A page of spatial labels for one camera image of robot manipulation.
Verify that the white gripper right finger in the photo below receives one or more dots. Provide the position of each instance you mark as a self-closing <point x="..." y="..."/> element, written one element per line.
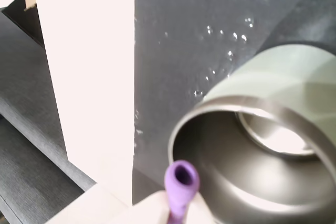
<point x="199" y="213"/>

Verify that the purple ribbed pen grip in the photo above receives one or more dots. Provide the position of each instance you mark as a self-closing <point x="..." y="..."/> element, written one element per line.
<point x="181" y="182"/>

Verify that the dark grey table mat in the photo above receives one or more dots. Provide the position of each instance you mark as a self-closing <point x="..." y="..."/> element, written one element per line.
<point x="183" y="37"/>

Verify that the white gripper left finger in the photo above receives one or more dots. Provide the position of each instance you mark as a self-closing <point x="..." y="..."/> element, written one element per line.
<point x="105" y="205"/>

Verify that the pale green steel cup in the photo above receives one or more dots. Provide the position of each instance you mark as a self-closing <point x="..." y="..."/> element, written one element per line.
<point x="262" y="171"/>

